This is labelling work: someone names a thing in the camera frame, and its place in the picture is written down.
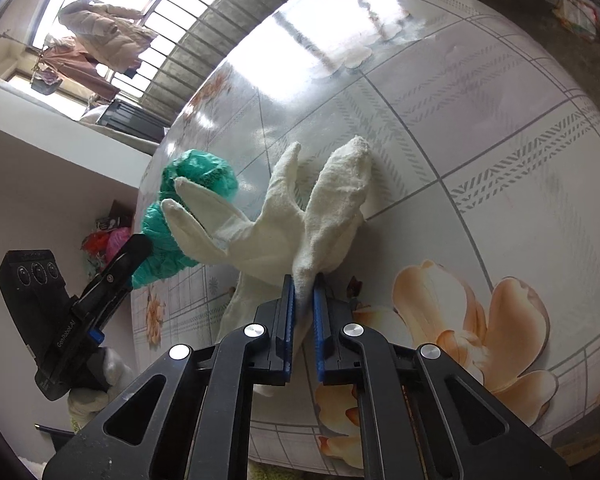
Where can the pile of floor trash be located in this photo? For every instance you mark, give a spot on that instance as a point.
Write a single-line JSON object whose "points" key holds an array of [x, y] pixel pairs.
{"points": [[582, 17]]}

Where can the floral table cloth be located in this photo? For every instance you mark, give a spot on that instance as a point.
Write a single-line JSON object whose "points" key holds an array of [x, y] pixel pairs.
{"points": [[484, 209]]}

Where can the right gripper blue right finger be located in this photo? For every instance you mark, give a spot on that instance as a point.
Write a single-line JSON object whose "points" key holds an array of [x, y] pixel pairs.
{"points": [[422, 416]]}

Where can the black plastic crate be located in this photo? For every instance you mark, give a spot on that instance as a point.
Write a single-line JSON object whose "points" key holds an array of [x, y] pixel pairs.
{"points": [[134, 121]]}

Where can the metal balcony railing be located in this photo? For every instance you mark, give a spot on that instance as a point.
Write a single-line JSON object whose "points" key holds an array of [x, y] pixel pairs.
{"points": [[193, 37]]}

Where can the pink hanging garment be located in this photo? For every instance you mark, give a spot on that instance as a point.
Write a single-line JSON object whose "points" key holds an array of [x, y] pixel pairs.
{"points": [[72, 61]]}

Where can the beige hanging jacket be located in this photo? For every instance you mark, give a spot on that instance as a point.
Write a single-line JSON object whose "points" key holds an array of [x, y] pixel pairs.
{"points": [[111, 34]]}

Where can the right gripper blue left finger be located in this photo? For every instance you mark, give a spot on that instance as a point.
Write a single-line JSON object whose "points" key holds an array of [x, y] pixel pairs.
{"points": [[188, 415]]}

